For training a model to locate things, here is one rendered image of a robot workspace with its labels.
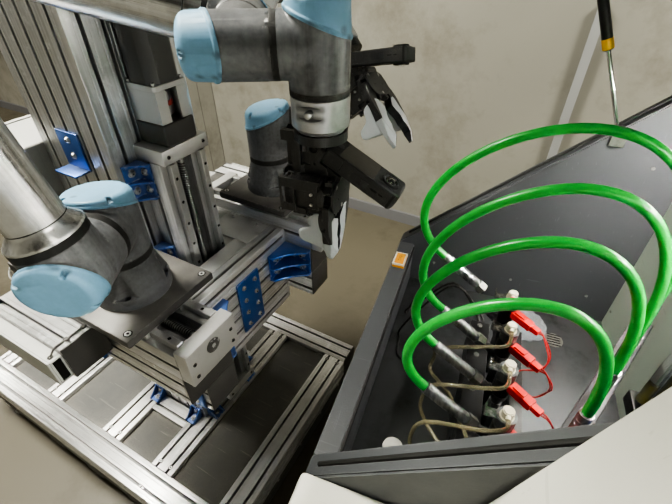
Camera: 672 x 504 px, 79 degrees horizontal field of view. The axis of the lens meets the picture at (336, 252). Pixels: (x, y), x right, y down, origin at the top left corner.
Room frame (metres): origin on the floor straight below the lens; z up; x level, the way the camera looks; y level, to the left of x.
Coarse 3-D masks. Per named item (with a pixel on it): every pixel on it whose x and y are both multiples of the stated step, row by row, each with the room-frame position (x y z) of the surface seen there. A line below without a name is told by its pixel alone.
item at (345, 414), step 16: (400, 272) 0.77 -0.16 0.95; (384, 288) 0.71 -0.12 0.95; (400, 288) 0.72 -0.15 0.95; (384, 304) 0.66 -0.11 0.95; (368, 320) 0.61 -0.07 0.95; (384, 320) 0.61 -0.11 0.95; (368, 336) 0.57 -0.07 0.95; (384, 336) 0.60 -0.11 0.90; (368, 352) 0.52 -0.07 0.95; (352, 368) 0.49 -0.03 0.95; (368, 368) 0.49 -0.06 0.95; (352, 384) 0.45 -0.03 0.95; (368, 384) 0.49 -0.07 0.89; (336, 400) 0.42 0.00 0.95; (352, 400) 0.42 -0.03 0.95; (336, 416) 0.39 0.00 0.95; (352, 416) 0.39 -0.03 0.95; (336, 432) 0.36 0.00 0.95; (352, 432) 0.39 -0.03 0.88; (320, 448) 0.33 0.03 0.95; (336, 448) 0.33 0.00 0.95
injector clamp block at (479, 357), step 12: (480, 324) 0.57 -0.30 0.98; (468, 360) 0.48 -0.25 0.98; (480, 360) 0.48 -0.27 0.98; (516, 360) 0.48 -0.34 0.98; (480, 372) 0.46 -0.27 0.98; (468, 384) 0.43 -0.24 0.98; (456, 396) 0.45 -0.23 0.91; (468, 396) 0.41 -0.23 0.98; (480, 396) 0.41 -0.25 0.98; (468, 408) 0.38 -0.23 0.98; (480, 408) 0.38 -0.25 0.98; (456, 420) 0.36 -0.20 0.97; (480, 420) 0.36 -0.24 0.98; (456, 432) 0.34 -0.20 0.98; (468, 432) 0.34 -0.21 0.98
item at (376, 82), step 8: (352, 40) 0.82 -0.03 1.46; (352, 48) 0.82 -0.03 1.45; (360, 48) 0.85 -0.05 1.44; (352, 72) 0.80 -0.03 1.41; (360, 72) 0.78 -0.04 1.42; (368, 72) 0.79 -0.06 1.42; (376, 72) 0.81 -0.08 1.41; (352, 80) 0.78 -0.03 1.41; (360, 80) 0.77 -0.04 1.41; (368, 80) 0.76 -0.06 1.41; (376, 80) 0.79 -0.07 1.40; (384, 80) 0.82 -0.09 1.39; (352, 88) 0.77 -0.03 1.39; (360, 88) 0.77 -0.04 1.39; (376, 88) 0.77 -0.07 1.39; (384, 88) 0.79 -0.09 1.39; (352, 96) 0.78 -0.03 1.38; (360, 96) 0.77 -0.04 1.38; (376, 96) 0.76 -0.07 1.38; (384, 96) 0.79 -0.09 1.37; (352, 104) 0.77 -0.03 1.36; (360, 104) 0.77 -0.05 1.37; (352, 112) 0.76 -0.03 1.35; (360, 112) 0.80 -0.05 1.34
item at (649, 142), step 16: (544, 128) 0.53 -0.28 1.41; (560, 128) 0.52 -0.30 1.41; (576, 128) 0.52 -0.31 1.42; (592, 128) 0.51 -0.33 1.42; (608, 128) 0.51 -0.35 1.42; (624, 128) 0.50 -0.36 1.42; (496, 144) 0.55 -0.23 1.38; (512, 144) 0.54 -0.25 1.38; (640, 144) 0.49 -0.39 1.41; (656, 144) 0.49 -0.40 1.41; (464, 160) 0.56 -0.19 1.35; (448, 176) 0.57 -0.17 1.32; (432, 192) 0.58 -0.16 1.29; (432, 240) 0.57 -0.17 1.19
